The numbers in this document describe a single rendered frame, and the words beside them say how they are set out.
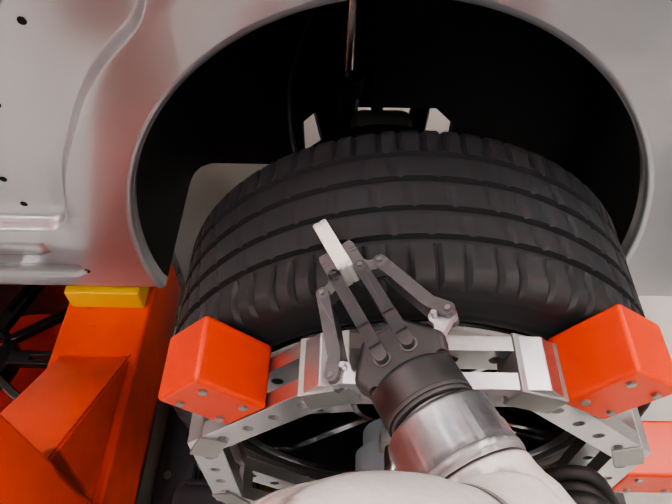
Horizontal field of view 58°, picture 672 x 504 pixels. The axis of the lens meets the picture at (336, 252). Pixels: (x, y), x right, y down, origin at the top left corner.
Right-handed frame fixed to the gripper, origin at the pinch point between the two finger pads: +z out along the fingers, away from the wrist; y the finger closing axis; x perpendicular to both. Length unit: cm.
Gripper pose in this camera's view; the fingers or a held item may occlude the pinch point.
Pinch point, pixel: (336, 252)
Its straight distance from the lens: 61.0
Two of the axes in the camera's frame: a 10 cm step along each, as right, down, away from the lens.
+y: 8.7, -4.9, 0.2
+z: -3.8, -6.4, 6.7
